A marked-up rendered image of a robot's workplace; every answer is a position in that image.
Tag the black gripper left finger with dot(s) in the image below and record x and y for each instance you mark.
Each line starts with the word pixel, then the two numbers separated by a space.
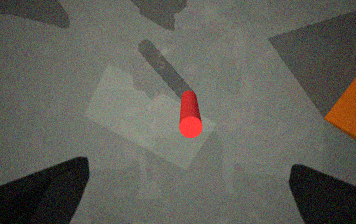
pixel 49 196

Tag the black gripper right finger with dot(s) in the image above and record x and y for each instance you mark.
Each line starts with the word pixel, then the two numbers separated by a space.
pixel 322 199

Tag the red peg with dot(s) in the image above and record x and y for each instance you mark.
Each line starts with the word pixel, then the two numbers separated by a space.
pixel 190 120

